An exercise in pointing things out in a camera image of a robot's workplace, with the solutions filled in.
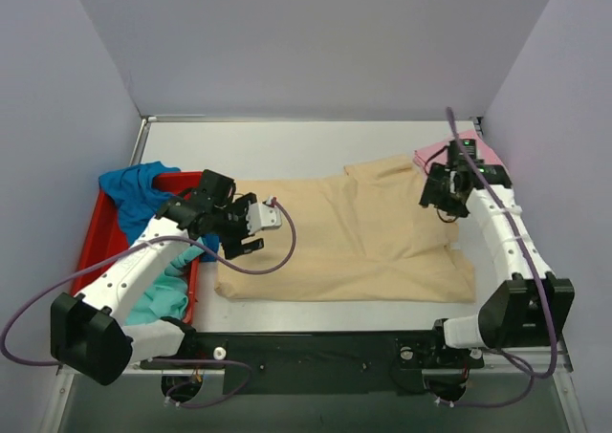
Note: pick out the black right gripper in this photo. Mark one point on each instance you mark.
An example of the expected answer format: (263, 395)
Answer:
(434, 191)

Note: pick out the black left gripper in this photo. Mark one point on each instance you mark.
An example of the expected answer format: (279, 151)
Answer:
(240, 225)

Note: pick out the cream yellow t-shirt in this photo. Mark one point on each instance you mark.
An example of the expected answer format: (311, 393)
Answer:
(360, 235)

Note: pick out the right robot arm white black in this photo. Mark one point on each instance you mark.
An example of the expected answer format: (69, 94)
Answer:
(530, 304)

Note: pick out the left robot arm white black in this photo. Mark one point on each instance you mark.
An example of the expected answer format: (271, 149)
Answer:
(89, 330)

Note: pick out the teal t-shirt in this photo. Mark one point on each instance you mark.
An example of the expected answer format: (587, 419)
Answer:
(167, 295)

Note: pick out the blue t-shirt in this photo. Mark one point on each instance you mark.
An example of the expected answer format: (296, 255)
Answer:
(134, 195)

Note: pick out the red plastic bin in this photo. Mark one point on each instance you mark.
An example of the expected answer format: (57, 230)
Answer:
(105, 239)

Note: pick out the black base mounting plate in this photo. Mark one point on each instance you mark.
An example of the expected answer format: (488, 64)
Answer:
(328, 363)

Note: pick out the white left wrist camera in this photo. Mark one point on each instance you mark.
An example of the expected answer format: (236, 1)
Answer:
(262, 217)

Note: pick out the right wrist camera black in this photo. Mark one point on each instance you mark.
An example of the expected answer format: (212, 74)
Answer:
(481, 154)

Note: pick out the aluminium rail frame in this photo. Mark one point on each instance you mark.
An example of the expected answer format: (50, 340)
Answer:
(383, 230)

